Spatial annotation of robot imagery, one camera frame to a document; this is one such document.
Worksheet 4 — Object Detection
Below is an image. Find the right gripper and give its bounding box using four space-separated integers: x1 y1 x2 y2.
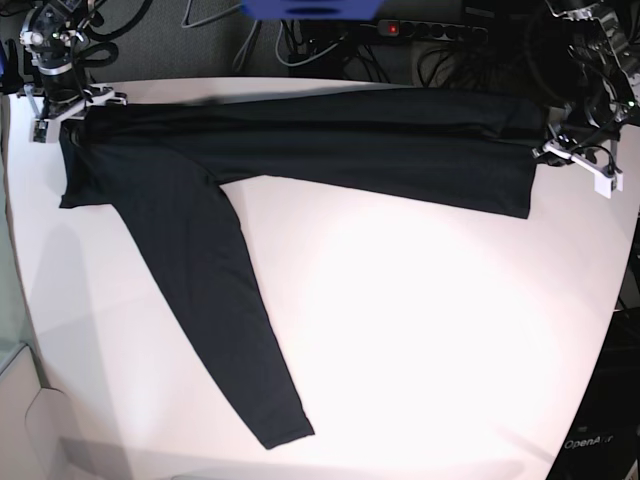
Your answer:
17 84 128 130

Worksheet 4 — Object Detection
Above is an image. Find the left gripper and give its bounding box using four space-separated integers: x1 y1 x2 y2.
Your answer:
532 119 622 178

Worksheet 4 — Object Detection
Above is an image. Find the black long-sleeve T-shirt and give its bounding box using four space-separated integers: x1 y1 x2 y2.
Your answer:
60 88 544 449

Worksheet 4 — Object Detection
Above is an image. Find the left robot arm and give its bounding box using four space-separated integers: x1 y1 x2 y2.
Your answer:
522 1 639 192

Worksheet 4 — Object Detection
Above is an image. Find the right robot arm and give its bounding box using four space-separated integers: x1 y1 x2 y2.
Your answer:
19 1 152 143

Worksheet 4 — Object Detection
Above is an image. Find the black power strip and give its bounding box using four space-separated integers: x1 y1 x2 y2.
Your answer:
376 19 489 44

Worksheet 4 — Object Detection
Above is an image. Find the black OpenArm case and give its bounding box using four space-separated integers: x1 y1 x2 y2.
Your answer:
547 308 640 479

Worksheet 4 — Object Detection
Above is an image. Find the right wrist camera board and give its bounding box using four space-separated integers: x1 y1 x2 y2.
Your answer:
30 119 61 144

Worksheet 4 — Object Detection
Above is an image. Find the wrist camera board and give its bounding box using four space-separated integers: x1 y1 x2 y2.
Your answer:
594 172 624 199
30 119 61 144

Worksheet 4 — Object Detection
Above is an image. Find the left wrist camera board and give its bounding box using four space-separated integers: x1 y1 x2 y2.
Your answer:
594 172 624 199

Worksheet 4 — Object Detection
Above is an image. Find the grey cable bundle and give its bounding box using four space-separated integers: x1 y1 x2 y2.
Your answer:
232 19 261 71

